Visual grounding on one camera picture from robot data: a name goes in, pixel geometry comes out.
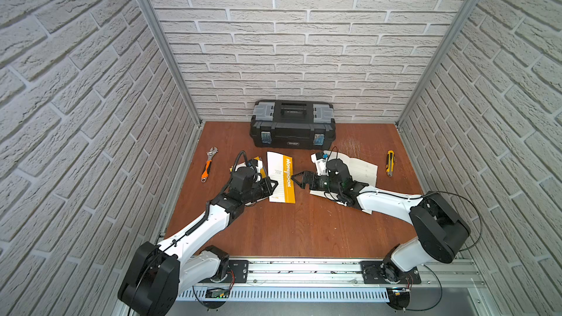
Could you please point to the open white lined notebook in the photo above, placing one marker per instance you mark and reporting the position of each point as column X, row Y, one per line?
column 360, row 170

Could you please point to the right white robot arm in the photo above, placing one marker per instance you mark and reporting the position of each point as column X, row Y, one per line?
column 441, row 231

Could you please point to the yellow white cover notebook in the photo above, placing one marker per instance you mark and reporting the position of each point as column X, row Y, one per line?
column 256, row 162

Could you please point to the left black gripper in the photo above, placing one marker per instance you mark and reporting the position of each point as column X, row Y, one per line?
column 263, row 187

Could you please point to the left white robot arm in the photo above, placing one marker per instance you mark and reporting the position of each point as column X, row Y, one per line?
column 159, row 273

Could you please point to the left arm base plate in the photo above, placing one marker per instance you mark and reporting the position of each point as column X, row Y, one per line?
column 236, row 270

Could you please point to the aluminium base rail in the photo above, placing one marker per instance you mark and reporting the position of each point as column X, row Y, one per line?
column 328, row 280

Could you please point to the yellow utility knife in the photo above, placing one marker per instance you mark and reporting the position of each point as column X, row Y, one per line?
column 390, row 163

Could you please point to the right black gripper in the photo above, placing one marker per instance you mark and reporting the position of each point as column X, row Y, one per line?
column 306, row 175

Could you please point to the aluminium corner post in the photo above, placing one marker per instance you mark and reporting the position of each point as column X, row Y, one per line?
column 165, row 48
column 447, row 42

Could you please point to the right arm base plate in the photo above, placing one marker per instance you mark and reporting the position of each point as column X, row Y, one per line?
column 375, row 272

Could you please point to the left aluminium corner post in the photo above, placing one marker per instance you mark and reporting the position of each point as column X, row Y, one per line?
column 165, row 48

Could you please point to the orange handled adjustable wrench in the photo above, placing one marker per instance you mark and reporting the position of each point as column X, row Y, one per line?
column 206, row 170

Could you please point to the black plastic toolbox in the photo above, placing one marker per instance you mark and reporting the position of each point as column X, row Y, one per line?
column 285, row 124

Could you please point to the right aluminium corner post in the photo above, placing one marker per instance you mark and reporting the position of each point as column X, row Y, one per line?
column 447, row 42

